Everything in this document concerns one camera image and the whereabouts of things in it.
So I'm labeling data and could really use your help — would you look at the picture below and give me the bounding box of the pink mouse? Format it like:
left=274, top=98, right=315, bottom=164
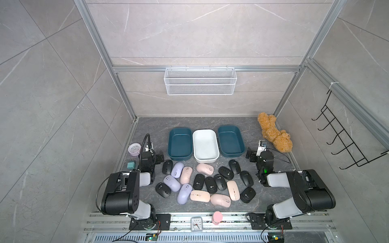
left=227, top=180, right=240, bottom=201
left=210, top=194, right=232, bottom=208
left=196, top=163, right=214, bottom=176
left=190, top=190, right=211, bottom=203
left=180, top=167, right=193, bottom=185

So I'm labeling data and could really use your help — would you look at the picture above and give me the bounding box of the purple mouse bottom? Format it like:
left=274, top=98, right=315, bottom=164
left=177, top=183, right=192, bottom=205

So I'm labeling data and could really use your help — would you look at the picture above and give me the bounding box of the purple mouse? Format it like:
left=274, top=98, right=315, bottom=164
left=163, top=175, right=181, bottom=192
left=177, top=183, right=192, bottom=205
left=171, top=162, right=184, bottom=178

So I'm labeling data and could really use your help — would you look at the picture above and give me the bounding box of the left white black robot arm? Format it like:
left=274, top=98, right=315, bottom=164
left=95, top=142, right=164, bottom=230

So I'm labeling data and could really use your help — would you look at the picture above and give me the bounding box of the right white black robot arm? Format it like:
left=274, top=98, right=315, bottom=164
left=246, top=140, right=336, bottom=228

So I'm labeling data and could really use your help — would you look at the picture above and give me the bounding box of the left teal storage box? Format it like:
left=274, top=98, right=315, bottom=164
left=168, top=127, right=193, bottom=161

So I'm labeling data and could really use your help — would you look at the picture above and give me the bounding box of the teal storage box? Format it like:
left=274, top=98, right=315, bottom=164
left=168, top=127, right=193, bottom=161
left=217, top=125, right=245, bottom=158

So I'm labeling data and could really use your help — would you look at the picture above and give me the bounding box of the right teal storage box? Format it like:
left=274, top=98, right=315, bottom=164
left=217, top=125, right=245, bottom=158

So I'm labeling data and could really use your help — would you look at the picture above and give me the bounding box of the white storage box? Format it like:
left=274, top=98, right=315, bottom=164
left=192, top=129, right=220, bottom=164

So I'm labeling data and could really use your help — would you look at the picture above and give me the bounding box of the small teal block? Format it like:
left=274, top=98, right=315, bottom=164
left=127, top=161, right=136, bottom=170

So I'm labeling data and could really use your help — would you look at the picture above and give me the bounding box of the brown teddy bear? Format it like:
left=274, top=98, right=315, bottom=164
left=257, top=112, right=293, bottom=153

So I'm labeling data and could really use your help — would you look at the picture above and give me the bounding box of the purple mouse top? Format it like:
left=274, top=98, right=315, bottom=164
left=171, top=162, right=184, bottom=178

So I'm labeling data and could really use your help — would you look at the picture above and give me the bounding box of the purple mouse middle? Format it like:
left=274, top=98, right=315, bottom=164
left=163, top=175, right=181, bottom=192

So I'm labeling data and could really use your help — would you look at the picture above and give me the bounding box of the pink cylinder object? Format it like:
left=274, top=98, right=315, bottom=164
left=212, top=211, right=223, bottom=225

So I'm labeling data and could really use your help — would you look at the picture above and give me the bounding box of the small white desk clock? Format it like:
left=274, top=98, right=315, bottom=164
left=190, top=217, right=203, bottom=233

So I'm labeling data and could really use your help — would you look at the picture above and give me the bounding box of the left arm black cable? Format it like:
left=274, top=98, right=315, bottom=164
left=140, top=133, right=153, bottom=159

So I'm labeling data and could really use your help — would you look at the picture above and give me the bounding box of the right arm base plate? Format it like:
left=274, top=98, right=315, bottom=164
left=246, top=212, right=292, bottom=230

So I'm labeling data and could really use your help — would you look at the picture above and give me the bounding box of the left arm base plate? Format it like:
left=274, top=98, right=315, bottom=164
left=129, top=214, right=171, bottom=231

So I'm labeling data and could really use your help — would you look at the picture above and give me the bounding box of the white wire mesh basket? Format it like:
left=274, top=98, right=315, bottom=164
left=164, top=67, right=237, bottom=96

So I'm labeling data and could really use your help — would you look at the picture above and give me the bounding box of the black wall hook rack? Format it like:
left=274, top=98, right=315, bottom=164
left=311, top=90, right=389, bottom=170

